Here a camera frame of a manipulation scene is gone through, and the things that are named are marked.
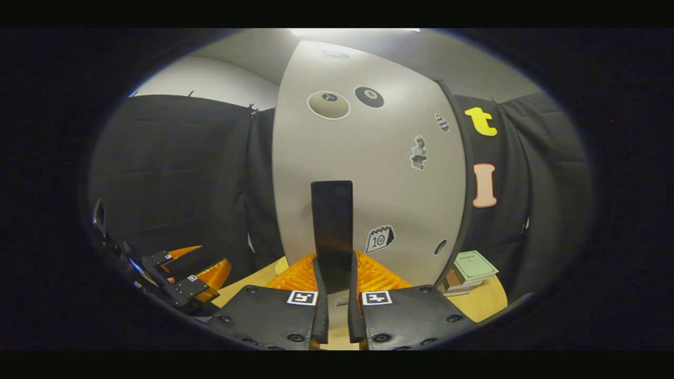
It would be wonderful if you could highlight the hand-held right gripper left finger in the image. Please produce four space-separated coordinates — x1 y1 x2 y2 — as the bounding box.
206 253 330 351

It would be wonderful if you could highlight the black backdrop cloth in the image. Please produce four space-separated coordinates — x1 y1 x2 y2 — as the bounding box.
90 92 593 311

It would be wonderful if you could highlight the white cabinet door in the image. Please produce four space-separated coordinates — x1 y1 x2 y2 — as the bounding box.
272 39 468 330

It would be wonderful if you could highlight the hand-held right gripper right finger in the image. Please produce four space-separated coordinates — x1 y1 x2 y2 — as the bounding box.
348 250 477 351

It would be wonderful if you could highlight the ceiling light panel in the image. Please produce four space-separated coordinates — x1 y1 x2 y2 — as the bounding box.
291 28 421 38

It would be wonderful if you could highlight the green notebook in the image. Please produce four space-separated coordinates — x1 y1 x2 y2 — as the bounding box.
453 250 500 283

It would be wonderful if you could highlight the black cabinet door handle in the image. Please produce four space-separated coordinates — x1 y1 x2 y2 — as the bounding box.
311 181 354 295

